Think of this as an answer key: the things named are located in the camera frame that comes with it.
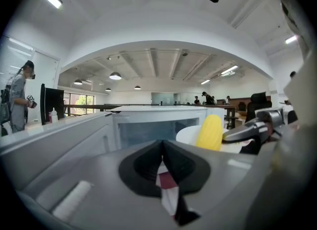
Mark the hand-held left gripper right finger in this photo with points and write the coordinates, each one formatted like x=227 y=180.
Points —
x=180 y=164

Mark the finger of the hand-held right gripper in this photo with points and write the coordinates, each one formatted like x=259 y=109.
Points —
x=251 y=146
x=244 y=131

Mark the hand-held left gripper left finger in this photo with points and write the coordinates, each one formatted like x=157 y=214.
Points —
x=148 y=164

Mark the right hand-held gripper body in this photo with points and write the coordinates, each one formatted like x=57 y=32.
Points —
x=272 y=117

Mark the yellow corn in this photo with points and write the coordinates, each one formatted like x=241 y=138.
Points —
x=210 y=132

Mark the white microwave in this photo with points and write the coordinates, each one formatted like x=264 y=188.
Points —
x=158 y=122

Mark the black office chair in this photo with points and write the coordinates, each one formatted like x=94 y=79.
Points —
x=258 y=105

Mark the red and white packet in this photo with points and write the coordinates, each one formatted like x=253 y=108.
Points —
x=168 y=189

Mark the white round plate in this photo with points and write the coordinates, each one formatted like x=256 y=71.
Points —
x=187 y=134

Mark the grey desk partition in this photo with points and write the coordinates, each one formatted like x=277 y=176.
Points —
x=54 y=139

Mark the white plastic bottle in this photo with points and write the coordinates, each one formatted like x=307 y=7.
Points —
x=54 y=116

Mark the black computer monitor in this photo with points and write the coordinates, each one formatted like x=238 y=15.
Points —
x=50 y=103

